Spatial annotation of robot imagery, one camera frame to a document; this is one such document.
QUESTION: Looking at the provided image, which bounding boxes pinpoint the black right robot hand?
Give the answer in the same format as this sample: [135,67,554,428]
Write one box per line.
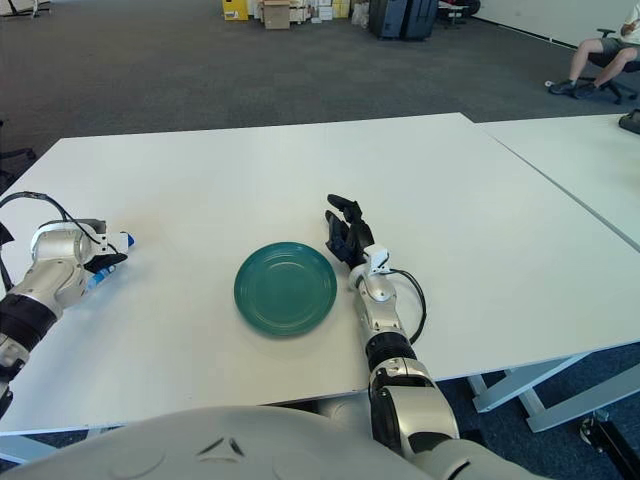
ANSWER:
[323,193,376,271]

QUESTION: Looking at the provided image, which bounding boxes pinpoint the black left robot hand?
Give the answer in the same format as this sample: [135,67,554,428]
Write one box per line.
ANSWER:
[83,252,129,276]

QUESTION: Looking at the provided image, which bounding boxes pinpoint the clear bottle with blue cap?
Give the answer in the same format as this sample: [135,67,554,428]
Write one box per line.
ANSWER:
[85,232,138,292]

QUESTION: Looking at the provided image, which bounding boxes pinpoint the green round plate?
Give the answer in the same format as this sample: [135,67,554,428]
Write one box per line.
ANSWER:
[233,241,339,339]

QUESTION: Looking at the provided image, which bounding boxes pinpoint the white table leg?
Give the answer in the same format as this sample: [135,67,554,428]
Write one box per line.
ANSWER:
[0,433,59,466]

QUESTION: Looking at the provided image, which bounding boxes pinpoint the grey robot torso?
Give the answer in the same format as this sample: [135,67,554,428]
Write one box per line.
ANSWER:
[0,404,436,480]

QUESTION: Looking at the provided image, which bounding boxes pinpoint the stack of white boxes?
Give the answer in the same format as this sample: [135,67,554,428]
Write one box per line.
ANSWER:
[289,0,352,24]

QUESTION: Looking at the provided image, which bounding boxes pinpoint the brown cardboard box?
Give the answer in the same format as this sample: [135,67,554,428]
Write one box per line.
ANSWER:
[262,0,292,31]

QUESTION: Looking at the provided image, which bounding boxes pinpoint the yellow box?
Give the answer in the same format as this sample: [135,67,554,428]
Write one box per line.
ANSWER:
[222,0,250,22]

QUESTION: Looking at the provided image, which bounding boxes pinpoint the black and white floor stand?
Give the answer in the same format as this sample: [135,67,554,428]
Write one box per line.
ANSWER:
[0,0,51,19]

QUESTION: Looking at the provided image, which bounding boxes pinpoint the seated person in shorts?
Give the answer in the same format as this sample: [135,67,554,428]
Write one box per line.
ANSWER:
[548,0,640,99]

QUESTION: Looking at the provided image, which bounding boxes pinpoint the black office chair under person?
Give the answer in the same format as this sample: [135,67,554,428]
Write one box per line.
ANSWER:
[574,28,639,105]

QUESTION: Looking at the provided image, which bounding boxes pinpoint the black stand with caster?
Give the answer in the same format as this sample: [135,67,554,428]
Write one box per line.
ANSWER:
[579,409,640,480]

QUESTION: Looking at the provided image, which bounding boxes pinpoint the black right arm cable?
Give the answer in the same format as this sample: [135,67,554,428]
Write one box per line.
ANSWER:
[389,268,429,346]

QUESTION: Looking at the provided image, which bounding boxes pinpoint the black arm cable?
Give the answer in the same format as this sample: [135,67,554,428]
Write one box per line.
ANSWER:
[0,190,109,251]
[389,268,429,346]

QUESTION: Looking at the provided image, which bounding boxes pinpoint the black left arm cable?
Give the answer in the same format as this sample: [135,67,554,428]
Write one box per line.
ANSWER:
[0,190,109,251]

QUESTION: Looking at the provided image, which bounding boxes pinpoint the white table leg frame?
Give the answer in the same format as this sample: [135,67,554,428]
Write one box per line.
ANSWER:
[467,344,640,434]

